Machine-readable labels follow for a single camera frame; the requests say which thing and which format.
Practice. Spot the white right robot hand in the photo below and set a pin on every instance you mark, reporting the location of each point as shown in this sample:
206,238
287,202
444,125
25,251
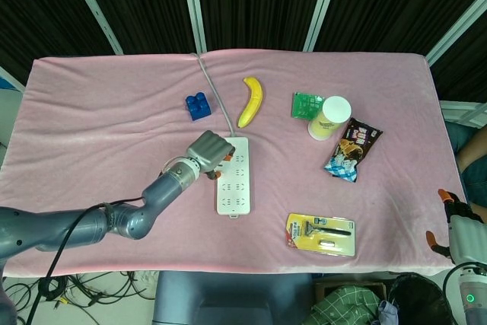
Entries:
468,237

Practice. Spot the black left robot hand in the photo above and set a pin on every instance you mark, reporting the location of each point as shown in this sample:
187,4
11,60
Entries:
209,150

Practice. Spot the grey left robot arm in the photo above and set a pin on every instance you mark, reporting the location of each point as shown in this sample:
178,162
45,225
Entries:
133,218

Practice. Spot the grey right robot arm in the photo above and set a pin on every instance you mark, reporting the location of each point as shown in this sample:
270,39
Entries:
473,298

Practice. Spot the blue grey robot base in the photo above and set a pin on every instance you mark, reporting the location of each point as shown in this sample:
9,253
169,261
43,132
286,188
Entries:
232,298

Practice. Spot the white power strip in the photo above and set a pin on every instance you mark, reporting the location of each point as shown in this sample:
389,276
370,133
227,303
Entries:
236,192

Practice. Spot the blue toy building block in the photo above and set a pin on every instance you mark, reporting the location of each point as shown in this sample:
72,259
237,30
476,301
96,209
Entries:
198,110

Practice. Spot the yellow banana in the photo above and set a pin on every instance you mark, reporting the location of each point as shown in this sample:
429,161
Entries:
253,102

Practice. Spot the seated person in jeans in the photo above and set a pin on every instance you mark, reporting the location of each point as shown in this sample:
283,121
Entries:
473,161

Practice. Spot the black trash bin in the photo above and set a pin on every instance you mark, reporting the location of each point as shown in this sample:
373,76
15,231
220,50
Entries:
422,302

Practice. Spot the pink table cloth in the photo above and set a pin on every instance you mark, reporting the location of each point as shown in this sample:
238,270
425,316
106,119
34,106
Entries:
114,112

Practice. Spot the green foil packet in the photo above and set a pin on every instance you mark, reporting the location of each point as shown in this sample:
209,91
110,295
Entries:
304,106

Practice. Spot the yellow razor blister pack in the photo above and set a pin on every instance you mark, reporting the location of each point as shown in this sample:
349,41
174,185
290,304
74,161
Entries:
304,243

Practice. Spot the clear tennis ball tube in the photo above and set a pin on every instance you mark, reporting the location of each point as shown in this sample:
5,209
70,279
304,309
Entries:
336,108

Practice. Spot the brown blue snack bag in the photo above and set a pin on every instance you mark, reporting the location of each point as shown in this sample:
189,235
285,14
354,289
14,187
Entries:
350,153

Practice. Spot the green plaid cloth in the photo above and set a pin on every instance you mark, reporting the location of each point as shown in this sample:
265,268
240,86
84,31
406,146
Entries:
342,306

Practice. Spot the white frame pole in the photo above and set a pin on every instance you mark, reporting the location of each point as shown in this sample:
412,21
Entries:
456,28
196,5
323,5
99,16

